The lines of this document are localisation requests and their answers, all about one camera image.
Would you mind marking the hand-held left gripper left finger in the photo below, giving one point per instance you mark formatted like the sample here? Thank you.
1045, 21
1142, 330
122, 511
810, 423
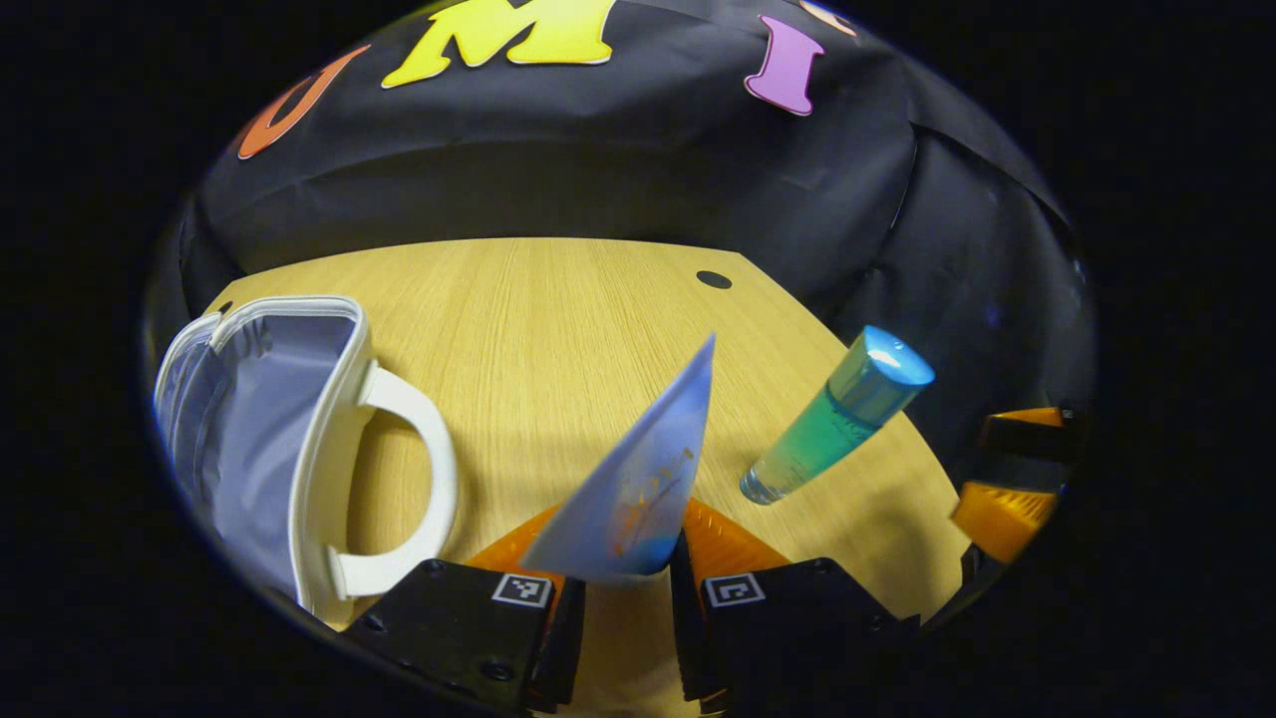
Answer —
560, 648

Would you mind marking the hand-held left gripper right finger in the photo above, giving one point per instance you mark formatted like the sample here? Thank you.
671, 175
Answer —
688, 638

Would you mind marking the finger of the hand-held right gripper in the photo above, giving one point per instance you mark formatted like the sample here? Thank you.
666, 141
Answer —
1002, 519
1027, 439

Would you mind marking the blue-capped teal bottle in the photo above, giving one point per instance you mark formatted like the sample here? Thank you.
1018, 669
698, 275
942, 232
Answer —
837, 419

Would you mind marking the white suitcase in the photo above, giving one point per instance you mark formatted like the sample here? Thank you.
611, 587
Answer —
249, 429

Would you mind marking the black backdrop cloth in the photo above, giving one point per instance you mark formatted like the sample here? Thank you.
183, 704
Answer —
598, 170

